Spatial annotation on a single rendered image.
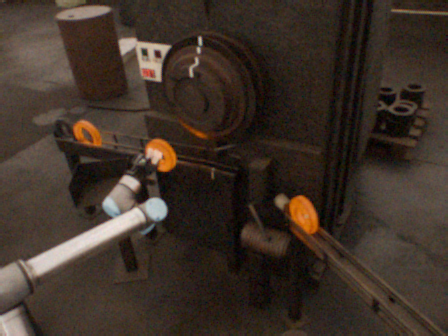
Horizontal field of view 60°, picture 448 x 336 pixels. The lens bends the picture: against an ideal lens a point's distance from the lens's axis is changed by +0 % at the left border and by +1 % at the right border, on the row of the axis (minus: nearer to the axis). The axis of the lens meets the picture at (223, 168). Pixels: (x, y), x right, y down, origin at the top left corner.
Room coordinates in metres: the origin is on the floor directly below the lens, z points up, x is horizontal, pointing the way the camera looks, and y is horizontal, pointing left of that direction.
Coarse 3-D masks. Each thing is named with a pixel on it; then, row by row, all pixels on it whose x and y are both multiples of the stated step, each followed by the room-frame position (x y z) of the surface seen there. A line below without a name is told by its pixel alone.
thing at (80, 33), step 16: (64, 16) 4.24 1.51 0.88; (80, 16) 4.19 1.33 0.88; (96, 16) 4.15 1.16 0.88; (112, 16) 4.36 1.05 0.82; (64, 32) 4.13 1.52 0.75; (80, 32) 4.07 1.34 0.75; (96, 32) 4.11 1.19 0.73; (112, 32) 4.27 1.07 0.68; (80, 48) 4.07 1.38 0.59; (96, 48) 4.09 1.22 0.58; (112, 48) 4.21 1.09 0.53; (80, 64) 4.09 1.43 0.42; (96, 64) 4.08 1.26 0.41; (112, 64) 4.17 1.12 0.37; (80, 80) 4.11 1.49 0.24; (96, 80) 4.07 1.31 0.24; (112, 80) 4.14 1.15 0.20; (80, 96) 4.17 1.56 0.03; (96, 96) 4.07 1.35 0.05; (112, 96) 4.11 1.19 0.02
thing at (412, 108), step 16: (384, 96) 3.11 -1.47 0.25; (400, 96) 3.07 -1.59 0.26; (416, 96) 2.98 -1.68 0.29; (384, 112) 2.92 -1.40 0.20; (400, 112) 2.73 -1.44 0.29; (416, 112) 2.80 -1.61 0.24; (384, 128) 2.69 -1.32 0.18; (400, 128) 2.59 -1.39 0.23; (416, 128) 2.87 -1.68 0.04; (400, 144) 2.50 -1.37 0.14
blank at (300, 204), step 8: (296, 200) 1.19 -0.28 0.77; (304, 200) 1.17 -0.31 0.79; (296, 208) 1.19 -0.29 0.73; (304, 208) 1.14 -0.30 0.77; (312, 208) 1.14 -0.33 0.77; (296, 216) 1.19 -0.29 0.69; (304, 216) 1.14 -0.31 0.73; (312, 216) 1.11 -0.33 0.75; (304, 224) 1.14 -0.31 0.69; (312, 224) 1.10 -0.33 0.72; (312, 232) 1.11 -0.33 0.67
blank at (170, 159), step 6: (150, 144) 1.54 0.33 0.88; (156, 144) 1.52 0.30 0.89; (162, 144) 1.50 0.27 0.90; (168, 144) 1.51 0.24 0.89; (162, 150) 1.50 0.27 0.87; (168, 150) 1.49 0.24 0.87; (168, 156) 1.48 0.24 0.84; (174, 156) 1.49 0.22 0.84; (162, 162) 1.51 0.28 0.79; (168, 162) 1.48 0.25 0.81; (174, 162) 1.49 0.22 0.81; (162, 168) 1.51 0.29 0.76; (168, 168) 1.49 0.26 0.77
